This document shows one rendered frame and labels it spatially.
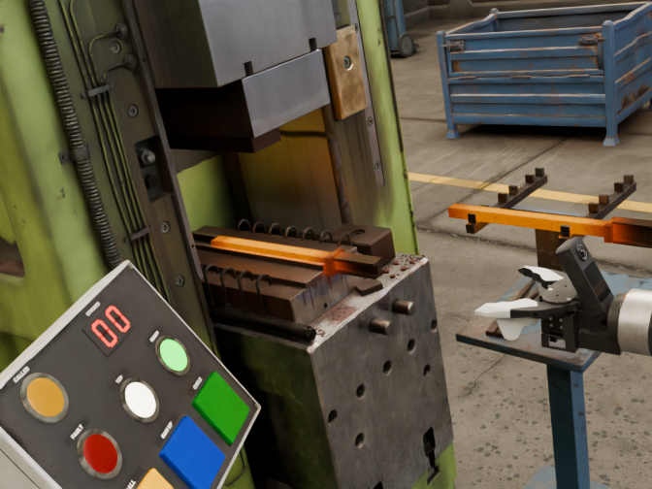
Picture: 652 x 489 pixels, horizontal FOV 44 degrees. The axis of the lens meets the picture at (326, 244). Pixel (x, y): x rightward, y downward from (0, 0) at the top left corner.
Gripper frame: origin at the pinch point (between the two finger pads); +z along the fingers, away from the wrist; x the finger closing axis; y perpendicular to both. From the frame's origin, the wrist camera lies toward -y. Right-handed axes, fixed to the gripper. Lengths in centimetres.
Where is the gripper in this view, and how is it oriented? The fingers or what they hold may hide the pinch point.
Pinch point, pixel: (496, 285)
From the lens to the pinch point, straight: 129.0
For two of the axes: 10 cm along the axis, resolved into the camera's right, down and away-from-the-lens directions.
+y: 1.8, 9.1, 3.8
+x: 6.1, -4.0, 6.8
